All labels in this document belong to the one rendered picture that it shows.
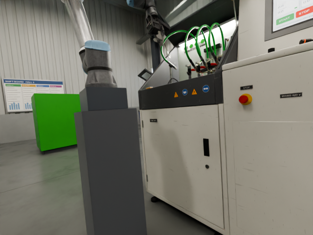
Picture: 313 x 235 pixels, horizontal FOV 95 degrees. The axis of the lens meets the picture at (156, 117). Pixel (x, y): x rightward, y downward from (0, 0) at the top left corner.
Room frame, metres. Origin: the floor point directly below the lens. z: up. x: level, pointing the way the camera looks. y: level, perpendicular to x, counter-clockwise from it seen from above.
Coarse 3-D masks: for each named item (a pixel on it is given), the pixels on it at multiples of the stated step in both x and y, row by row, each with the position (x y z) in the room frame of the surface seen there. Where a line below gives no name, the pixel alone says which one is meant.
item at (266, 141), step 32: (256, 0) 0.88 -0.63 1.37; (256, 32) 0.84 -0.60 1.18; (256, 64) 0.62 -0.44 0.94; (288, 64) 0.55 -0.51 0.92; (224, 96) 0.72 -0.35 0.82; (256, 96) 0.63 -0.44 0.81; (288, 96) 0.55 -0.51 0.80; (256, 128) 0.63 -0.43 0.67; (288, 128) 0.55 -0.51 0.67; (256, 160) 0.63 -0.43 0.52; (288, 160) 0.55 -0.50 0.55; (256, 192) 0.63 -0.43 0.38; (288, 192) 0.56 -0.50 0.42; (256, 224) 0.64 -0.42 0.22; (288, 224) 0.56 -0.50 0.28
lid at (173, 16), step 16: (160, 0) 1.26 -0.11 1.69; (176, 0) 1.23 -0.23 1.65; (192, 0) 1.19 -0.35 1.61; (208, 0) 1.15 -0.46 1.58; (224, 0) 1.11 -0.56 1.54; (160, 16) 1.38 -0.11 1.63; (176, 16) 1.34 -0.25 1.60; (192, 16) 1.28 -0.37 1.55; (208, 16) 1.24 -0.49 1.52; (224, 16) 1.20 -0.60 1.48; (192, 32) 1.41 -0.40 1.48
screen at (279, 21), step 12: (276, 0) 0.80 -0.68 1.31; (288, 0) 0.76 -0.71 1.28; (300, 0) 0.72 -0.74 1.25; (312, 0) 0.69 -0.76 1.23; (276, 12) 0.79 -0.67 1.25; (288, 12) 0.75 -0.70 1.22; (300, 12) 0.71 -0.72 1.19; (312, 12) 0.68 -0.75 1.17; (276, 24) 0.78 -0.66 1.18; (288, 24) 0.74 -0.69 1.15; (300, 24) 0.71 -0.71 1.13; (312, 24) 0.67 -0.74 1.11; (276, 36) 0.77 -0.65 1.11
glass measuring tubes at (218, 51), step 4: (216, 44) 1.24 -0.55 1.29; (220, 44) 1.23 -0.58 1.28; (204, 48) 1.32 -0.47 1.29; (208, 48) 1.29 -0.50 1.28; (212, 48) 1.26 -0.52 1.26; (216, 48) 1.26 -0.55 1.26; (220, 48) 1.24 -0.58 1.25; (204, 52) 1.33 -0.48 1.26; (208, 52) 1.32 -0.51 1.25; (216, 52) 1.27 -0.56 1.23; (220, 52) 1.24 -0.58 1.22; (212, 56) 1.29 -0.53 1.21; (212, 60) 1.30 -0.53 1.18; (212, 72) 1.30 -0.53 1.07
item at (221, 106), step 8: (208, 104) 0.81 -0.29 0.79; (224, 120) 0.73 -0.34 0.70; (224, 128) 0.73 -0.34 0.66; (224, 136) 0.73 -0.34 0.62; (224, 144) 0.73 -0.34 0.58; (144, 152) 1.22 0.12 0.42; (224, 152) 0.73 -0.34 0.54; (144, 160) 1.22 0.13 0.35; (224, 160) 0.74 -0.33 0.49; (144, 168) 1.23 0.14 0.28; (224, 168) 0.74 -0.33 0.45; (224, 176) 0.74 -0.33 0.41; (224, 184) 0.74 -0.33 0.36; (152, 192) 1.17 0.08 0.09; (224, 192) 0.74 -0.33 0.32; (152, 200) 1.18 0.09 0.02; (168, 200) 1.04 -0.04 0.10; (224, 200) 0.74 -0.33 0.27; (184, 208) 0.94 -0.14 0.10; (224, 208) 0.74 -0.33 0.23; (192, 216) 0.89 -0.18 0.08; (224, 216) 0.75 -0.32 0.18; (208, 224) 0.81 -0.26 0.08; (216, 232) 0.83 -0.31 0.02; (224, 232) 0.75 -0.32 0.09
